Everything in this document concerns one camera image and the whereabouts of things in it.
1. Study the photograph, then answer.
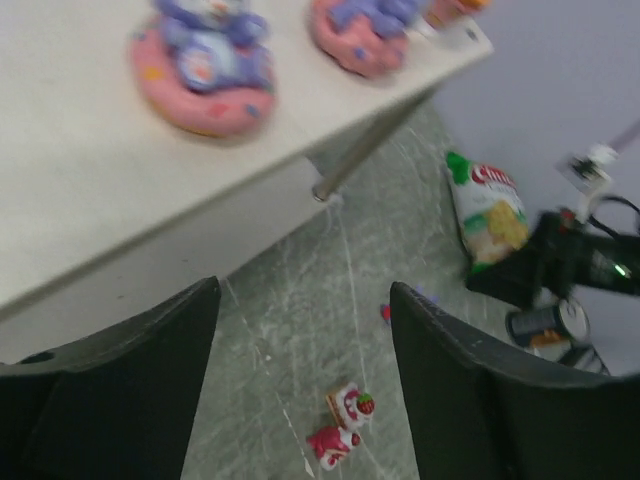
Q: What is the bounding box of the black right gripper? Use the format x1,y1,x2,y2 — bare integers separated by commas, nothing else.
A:
465,212,639,309

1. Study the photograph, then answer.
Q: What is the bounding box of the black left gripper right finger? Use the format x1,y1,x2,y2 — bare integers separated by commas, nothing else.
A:
390,282,639,479

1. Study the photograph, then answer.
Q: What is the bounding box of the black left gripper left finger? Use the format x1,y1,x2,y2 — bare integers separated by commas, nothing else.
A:
1,277,221,479

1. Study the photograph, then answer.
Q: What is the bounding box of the purple bunny with red bow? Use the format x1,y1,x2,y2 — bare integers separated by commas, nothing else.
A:
378,284,441,326

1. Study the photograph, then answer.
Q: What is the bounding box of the white two-tier wooden shelf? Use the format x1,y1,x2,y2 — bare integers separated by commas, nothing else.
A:
1,1,493,364

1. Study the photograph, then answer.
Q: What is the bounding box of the green chips bag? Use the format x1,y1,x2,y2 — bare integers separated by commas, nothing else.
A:
445,152,529,273

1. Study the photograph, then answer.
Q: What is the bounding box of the tin can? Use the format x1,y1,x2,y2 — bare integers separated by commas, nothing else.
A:
505,298,590,348

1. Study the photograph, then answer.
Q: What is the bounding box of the strawberry cake toy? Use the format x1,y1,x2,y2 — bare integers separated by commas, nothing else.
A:
325,382,375,432

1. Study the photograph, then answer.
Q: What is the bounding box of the pink white roll cake toy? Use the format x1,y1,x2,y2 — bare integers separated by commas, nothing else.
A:
307,426,361,471

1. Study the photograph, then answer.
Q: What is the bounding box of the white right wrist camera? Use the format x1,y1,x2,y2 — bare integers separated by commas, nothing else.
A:
558,143,619,223

